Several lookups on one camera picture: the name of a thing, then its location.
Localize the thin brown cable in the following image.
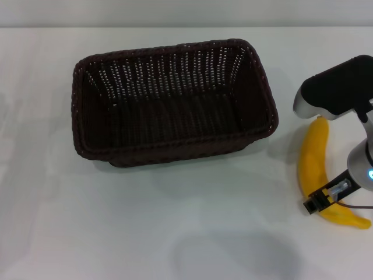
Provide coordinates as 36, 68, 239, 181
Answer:
328, 180, 373, 210

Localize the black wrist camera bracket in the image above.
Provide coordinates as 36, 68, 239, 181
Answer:
302, 169, 361, 215

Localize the yellow banana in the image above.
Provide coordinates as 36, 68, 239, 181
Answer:
296, 115, 372, 231

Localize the dark brown woven basket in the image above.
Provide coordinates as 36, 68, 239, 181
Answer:
71, 37, 279, 169

